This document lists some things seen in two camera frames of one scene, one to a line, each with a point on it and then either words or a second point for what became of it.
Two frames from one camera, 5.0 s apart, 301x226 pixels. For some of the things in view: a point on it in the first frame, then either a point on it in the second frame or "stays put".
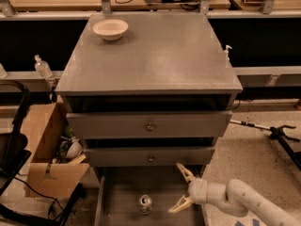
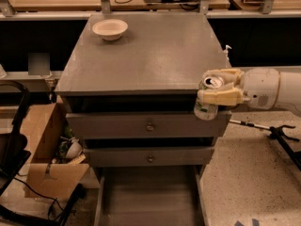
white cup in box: x=74 y=149 stays put
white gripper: x=198 y=190 → x=261 y=87
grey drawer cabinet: x=147 y=92 stays put
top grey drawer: x=149 y=124 stays put
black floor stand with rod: x=280 y=136 stays put
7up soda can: x=145 y=204 → x=204 y=111
